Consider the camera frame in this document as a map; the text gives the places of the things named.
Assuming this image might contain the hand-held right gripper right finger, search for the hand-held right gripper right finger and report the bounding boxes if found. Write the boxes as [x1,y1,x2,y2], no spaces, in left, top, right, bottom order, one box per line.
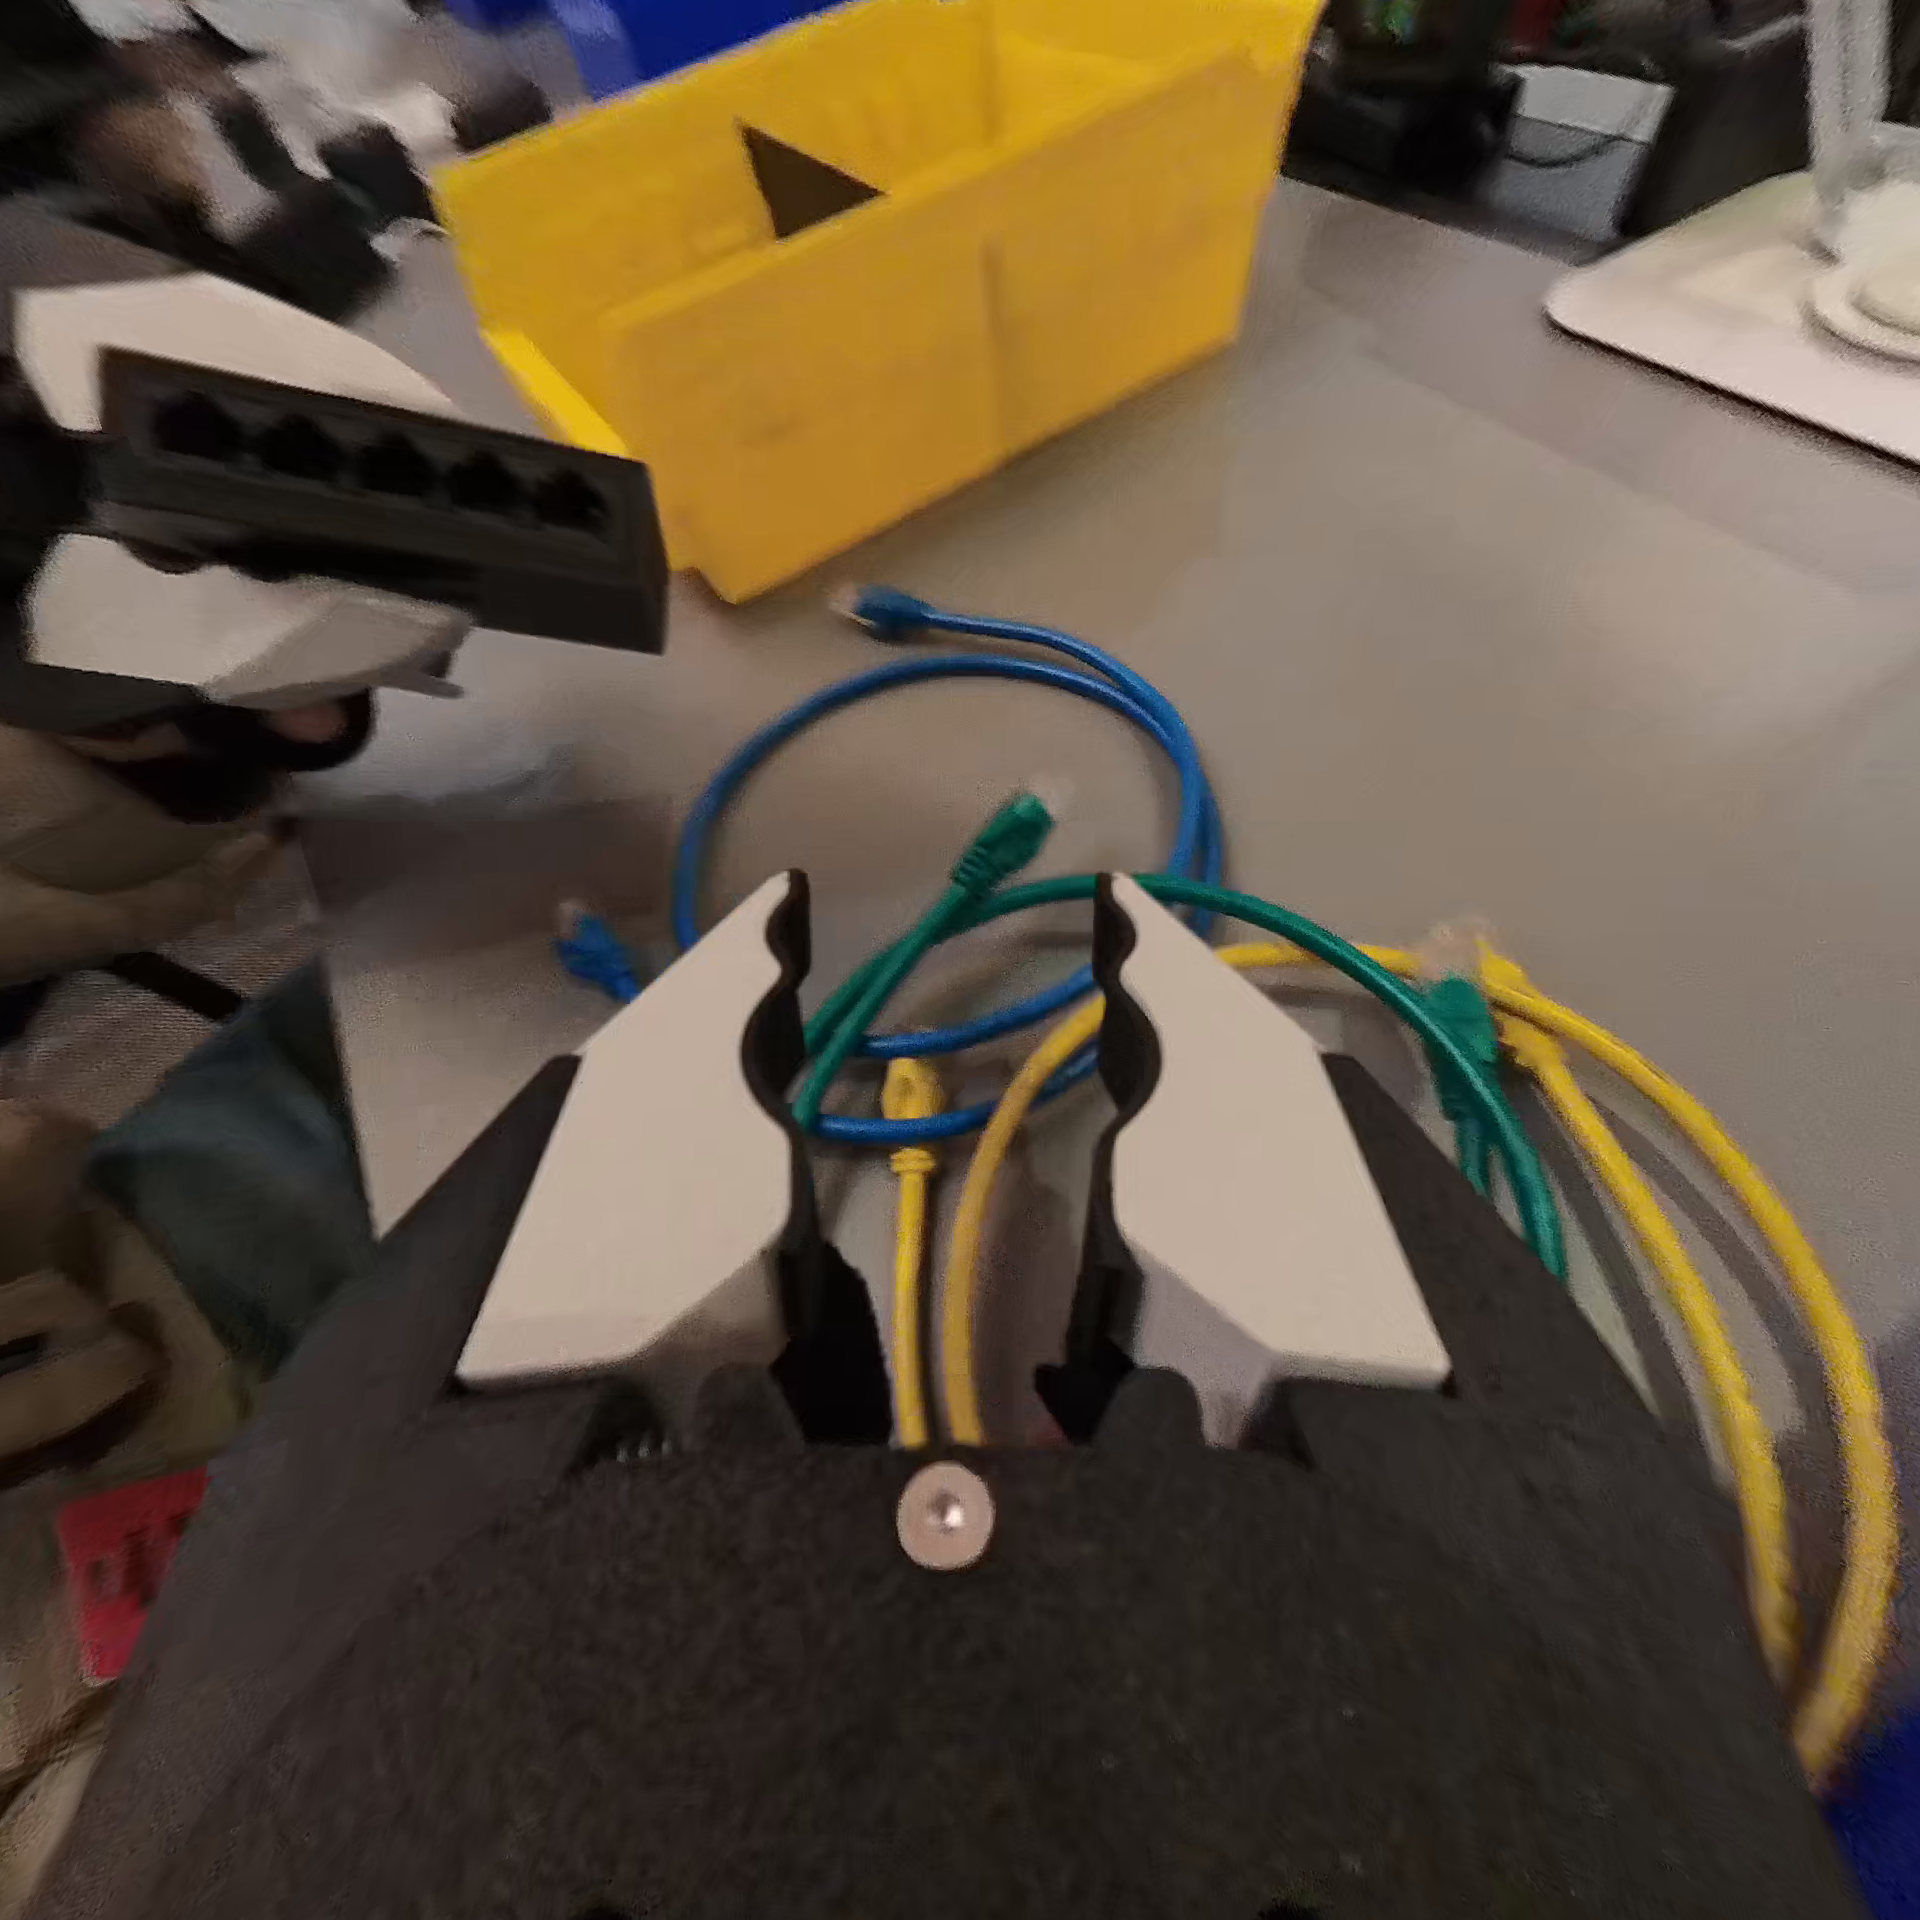
[1033,876,1452,1447]

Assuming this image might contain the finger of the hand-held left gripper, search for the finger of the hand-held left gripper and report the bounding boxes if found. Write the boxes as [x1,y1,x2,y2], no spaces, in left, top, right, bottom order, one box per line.
[12,275,459,439]
[24,534,469,708]

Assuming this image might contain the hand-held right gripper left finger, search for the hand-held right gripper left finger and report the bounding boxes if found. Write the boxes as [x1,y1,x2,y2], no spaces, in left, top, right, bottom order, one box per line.
[457,869,892,1447]

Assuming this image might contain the black ethernet switch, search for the black ethernet switch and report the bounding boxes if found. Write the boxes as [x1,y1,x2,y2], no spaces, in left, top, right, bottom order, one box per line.
[84,351,672,655]

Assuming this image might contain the green ethernet cable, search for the green ethernet cable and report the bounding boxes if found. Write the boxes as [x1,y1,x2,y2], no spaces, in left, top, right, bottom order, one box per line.
[789,791,1572,1280]

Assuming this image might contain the yellow ethernet cable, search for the yellow ethernet cable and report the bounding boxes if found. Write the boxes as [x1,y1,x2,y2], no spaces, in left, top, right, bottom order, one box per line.
[884,928,1896,1789]

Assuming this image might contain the blue ethernet cable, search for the blue ethernet cable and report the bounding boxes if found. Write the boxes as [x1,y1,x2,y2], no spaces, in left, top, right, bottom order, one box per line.
[552,584,1231,1149]

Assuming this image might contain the yellow storage bin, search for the yellow storage bin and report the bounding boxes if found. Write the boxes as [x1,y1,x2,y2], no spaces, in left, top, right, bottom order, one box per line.
[435,0,1328,602]

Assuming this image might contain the person's left forearm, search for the person's left forearm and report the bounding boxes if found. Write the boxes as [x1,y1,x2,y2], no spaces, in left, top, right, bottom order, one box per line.
[0,728,303,985]

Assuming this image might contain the person's dark trousers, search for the person's dark trousers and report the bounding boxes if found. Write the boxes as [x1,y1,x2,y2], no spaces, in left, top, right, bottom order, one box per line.
[84,960,377,1361]

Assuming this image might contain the black bin divider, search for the black bin divider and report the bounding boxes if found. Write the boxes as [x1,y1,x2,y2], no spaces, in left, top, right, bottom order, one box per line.
[738,121,887,243]

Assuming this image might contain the red card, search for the red card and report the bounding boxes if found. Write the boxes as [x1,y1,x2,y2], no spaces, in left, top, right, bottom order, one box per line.
[56,1464,209,1683]

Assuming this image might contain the wooden stand with white base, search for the wooden stand with white base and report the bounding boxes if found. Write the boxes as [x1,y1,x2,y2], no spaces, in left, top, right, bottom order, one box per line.
[1543,0,1920,469]

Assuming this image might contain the black power station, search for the black power station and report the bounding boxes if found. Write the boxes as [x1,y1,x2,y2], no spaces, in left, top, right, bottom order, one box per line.
[1301,0,1521,191]

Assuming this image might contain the black power adapter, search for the black power adapter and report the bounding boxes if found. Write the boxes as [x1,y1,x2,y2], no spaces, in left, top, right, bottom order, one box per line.
[1628,0,1809,236]

